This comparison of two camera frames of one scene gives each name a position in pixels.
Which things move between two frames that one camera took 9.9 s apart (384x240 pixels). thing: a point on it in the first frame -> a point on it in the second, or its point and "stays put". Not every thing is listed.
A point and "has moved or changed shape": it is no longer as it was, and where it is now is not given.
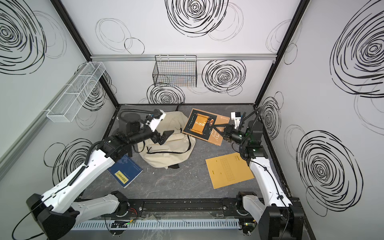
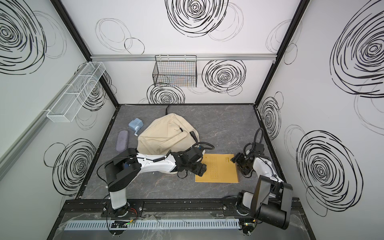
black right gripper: x=230 y=133 -> x=239 y=157
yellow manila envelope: x=228 y=169 has moved or changed shape
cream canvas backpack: x=175 y=149 stays put
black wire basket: x=175 y=70 stays put
